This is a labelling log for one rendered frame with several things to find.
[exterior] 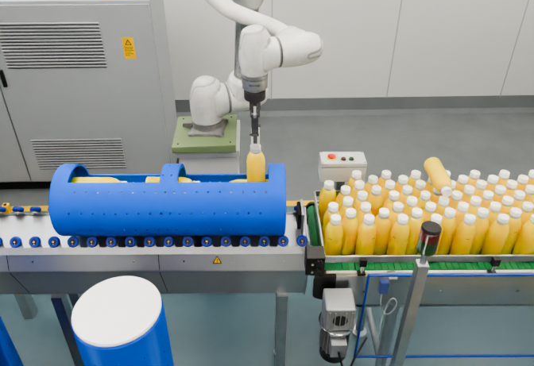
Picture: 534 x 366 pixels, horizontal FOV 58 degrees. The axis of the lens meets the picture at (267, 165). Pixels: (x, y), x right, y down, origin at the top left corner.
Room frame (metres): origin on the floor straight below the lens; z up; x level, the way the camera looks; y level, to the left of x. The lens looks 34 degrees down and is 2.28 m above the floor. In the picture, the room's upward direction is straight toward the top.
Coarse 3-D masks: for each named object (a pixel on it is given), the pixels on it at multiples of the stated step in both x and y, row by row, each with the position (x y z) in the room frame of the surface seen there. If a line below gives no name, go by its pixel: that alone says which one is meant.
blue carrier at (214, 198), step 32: (64, 192) 1.42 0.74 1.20; (96, 192) 1.42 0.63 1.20; (128, 192) 1.42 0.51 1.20; (160, 192) 1.42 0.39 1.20; (192, 192) 1.42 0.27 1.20; (224, 192) 1.42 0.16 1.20; (256, 192) 1.42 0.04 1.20; (64, 224) 1.37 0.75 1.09; (96, 224) 1.37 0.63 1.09; (128, 224) 1.37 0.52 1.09; (160, 224) 1.37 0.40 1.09; (192, 224) 1.37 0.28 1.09; (224, 224) 1.38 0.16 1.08; (256, 224) 1.38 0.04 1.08
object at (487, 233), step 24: (384, 192) 1.60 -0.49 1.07; (432, 192) 1.59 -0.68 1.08; (480, 192) 1.60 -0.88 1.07; (408, 216) 1.44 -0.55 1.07; (456, 216) 1.46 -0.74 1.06; (480, 216) 1.43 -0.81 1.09; (528, 216) 1.45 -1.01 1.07; (408, 240) 1.40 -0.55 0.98; (456, 240) 1.39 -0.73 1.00; (480, 240) 1.40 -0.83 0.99; (504, 240) 1.37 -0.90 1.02; (528, 240) 1.37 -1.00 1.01
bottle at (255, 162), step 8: (256, 152) 1.50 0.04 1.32; (248, 160) 1.50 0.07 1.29; (256, 160) 1.49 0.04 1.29; (264, 160) 1.51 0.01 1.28; (248, 168) 1.50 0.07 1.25; (256, 168) 1.49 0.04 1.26; (264, 168) 1.50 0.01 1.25; (248, 176) 1.50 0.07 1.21; (256, 176) 1.49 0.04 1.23; (264, 176) 1.50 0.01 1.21
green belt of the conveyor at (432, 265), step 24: (312, 216) 1.65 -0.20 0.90; (312, 240) 1.50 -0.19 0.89; (336, 264) 1.35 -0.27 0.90; (384, 264) 1.35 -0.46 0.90; (408, 264) 1.35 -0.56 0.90; (432, 264) 1.36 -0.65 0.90; (456, 264) 1.35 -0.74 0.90; (480, 264) 1.35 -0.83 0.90; (504, 264) 1.36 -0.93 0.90; (528, 264) 1.36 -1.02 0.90
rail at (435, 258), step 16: (336, 256) 1.31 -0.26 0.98; (352, 256) 1.32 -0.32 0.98; (368, 256) 1.32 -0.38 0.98; (384, 256) 1.32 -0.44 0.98; (400, 256) 1.32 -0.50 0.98; (416, 256) 1.32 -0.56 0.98; (432, 256) 1.32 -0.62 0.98; (448, 256) 1.32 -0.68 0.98; (464, 256) 1.32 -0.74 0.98; (480, 256) 1.32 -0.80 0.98; (512, 256) 1.32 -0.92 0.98; (528, 256) 1.32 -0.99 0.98
